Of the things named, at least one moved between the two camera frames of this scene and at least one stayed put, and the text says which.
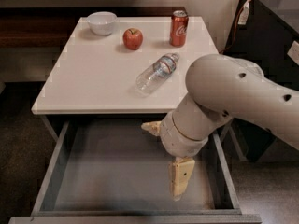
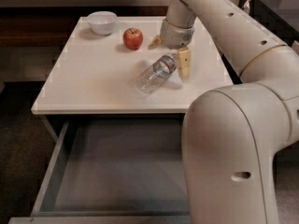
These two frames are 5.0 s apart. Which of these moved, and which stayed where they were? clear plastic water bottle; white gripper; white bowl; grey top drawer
Moved: white gripper
Stayed: grey top drawer; white bowl; clear plastic water bottle
